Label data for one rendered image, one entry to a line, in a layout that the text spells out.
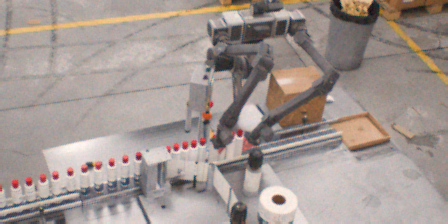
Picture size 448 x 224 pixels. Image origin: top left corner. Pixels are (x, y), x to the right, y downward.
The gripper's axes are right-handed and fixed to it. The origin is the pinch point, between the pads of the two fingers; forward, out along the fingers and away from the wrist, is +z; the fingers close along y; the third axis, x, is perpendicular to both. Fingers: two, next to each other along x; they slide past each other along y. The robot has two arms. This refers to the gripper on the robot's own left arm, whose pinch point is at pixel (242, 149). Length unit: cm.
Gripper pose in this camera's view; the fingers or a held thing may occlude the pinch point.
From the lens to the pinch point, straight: 411.3
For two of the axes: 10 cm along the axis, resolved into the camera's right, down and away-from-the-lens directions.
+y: 4.2, 5.9, -6.9
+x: 6.6, 3.3, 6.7
